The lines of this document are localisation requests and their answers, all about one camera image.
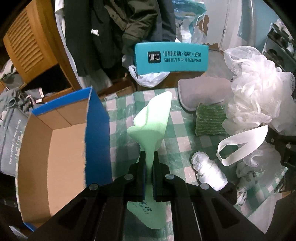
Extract white mesh bath pouf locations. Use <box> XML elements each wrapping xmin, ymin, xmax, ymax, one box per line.
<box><xmin>216</xmin><ymin>46</ymin><xmax>295</xmax><ymax>166</ymax></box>

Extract green knitted scrub cloth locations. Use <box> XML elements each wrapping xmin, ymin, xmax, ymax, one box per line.
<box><xmin>195</xmin><ymin>103</ymin><xmax>227</xmax><ymax>136</ymax></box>

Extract grey fleece mitten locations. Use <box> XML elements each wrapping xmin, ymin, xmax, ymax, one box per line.
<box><xmin>178</xmin><ymin>76</ymin><xmax>233</xmax><ymax>111</ymax></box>

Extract white rolled sock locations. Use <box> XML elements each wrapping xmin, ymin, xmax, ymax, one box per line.
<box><xmin>191</xmin><ymin>152</ymin><xmax>228</xmax><ymax>191</ymax></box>

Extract black sock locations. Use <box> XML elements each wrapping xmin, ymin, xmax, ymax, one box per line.
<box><xmin>219</xmin><ymin>182</ymin><xmax>237</xmax><ymax>205</ymax></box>

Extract patterned crumpled sock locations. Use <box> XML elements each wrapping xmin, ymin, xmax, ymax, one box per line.
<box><xmin>236</xmin><ymin>161</ymin><xmax>267</xmax><ymax>206</ymax></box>

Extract green checkered tablecloth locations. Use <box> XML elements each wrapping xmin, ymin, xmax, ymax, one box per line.
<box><xmin>99</xmin><ymin>87</ymin><xmax>287</xmax><ymax>241</ymax></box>

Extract blue cardboard box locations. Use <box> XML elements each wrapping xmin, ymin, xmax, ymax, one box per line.
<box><xmin>16</xmin><ymin>87</ymin><xmax>112</xmax><ymax>230</ymax></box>

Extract shoe rack with shoes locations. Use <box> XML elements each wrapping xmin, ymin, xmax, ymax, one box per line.
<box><xmin>262</xmin><ymin>19</ymin><xmax>295</xmax><ymax>74</ymax></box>

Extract white plastic bag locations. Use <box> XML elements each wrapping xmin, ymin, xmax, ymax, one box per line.
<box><xmin>128</xmin><ymin>65</ymin><xmax>170</xmax><ymax>88</ymax></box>

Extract grey printed tote bag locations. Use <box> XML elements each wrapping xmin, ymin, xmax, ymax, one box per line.
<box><xmin>1</xmin><ymin>88</ymin><xmax>34</xmax><ymax>177</ymax></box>

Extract teal printed box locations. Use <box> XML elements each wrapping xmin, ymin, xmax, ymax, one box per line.
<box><xmin>134</xmin><ymin>42</ymin><xmax>209</xmax><ymax>75</ymax></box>

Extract wooden louvered cabinet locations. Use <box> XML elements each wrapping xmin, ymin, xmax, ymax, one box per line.
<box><xmin>4</xmin><ymin>1</ymin><xmax>81</xmax><ymax>90</ymax></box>

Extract dark hanging jacket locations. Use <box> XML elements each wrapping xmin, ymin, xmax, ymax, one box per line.
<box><xmin>63</xmin><ymin>1</ymin><xmax>176</xmax><ymax>77</ymax></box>

